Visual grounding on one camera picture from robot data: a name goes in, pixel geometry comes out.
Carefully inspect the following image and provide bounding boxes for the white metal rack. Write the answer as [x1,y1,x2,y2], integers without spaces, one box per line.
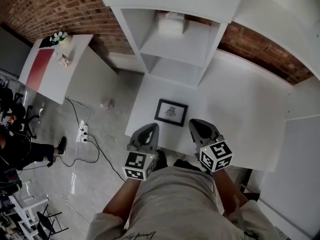
[14,196,50,240]

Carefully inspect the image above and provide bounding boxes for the black flat mat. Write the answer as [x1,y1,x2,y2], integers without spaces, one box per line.
[39,35,73,48]

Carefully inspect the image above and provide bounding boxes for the long white cable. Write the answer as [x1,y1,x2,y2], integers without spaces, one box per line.
[61,143,90,225]

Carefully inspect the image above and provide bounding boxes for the white power strip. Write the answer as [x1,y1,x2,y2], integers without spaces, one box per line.
[79,124,89,144]

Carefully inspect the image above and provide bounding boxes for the white flowers in pot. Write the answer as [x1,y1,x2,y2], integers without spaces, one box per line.
[49,30,73,47]

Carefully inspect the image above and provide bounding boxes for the black folding chair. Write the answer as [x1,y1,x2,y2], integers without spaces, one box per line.
[36,203,70,240]

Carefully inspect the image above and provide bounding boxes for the black framed picture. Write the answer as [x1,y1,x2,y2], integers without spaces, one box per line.
[154,98,189,127]

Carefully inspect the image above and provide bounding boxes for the thin black cable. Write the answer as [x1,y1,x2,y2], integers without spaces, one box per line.
[65,96,85,131]

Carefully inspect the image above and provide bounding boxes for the grey flat panel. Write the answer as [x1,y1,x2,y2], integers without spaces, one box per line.
[0,27,33,79]

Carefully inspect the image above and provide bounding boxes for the white side cabinet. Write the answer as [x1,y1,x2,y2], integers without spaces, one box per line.
[18,33,121,105]

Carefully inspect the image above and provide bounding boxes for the person's left forearm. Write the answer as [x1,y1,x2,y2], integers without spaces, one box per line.
[102,177,146,219]

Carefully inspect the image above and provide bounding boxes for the looped black cable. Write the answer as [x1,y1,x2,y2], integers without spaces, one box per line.
[53,133,101,168]

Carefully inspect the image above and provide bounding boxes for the grey shoulder strap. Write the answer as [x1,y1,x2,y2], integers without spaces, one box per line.
[233,193,247,235]

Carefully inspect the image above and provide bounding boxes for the large white panel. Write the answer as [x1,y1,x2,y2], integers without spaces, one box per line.
[259,113,320,240]

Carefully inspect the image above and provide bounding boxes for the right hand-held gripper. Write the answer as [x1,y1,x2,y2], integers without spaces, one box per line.
[188,118,233,173]

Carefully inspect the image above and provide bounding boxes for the white corner desk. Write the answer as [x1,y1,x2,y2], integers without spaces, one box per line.
[124,48,316,173]

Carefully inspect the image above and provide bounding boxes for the white tissue box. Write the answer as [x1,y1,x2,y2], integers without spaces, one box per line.
[157,11,186,36]

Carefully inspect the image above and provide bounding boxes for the person's right forearm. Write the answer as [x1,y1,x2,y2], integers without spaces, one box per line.
[212,168,248,216]

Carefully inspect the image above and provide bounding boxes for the person's grey t-shirt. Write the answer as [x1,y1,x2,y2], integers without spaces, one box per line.
[86,165,278,240]

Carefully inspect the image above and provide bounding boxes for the long black cable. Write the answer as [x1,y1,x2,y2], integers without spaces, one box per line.
[84,138,126,182]

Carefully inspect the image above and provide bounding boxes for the white shelf hutch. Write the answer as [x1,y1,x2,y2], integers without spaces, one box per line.
[93,0,320,89]

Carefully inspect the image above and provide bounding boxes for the red mat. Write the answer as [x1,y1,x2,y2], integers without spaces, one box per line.
[25,46,55,91]

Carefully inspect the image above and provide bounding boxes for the small floor litter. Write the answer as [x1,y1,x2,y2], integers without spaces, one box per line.
[100,98,116,110]

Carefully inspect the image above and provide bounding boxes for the person's black trousers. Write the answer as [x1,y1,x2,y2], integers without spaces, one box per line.
[155,150,202,173]

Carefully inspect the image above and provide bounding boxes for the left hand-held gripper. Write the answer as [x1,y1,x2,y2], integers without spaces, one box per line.
[121,123,161,182]

